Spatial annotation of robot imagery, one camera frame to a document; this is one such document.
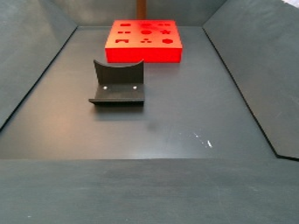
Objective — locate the red shape-sorting block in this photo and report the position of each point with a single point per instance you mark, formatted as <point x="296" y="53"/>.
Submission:
<point x="148" y="40"/>

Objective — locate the black curved peg holder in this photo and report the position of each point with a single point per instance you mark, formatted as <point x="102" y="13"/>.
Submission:
<point x="120" y="84"/>

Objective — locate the brown oval peg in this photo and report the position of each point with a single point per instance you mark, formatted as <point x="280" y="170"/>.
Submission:
<point x="140" y="9"/>

